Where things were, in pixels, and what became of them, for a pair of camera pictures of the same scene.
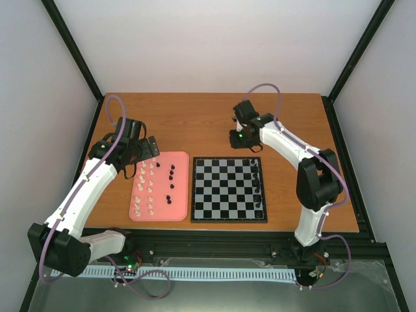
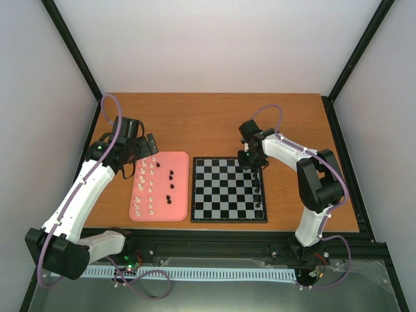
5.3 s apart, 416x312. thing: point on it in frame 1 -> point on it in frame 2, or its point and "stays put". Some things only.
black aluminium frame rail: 353,245 stays put
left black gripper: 147,153 stays put
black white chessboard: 227,190 stays put
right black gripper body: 242,142 -> 251,160
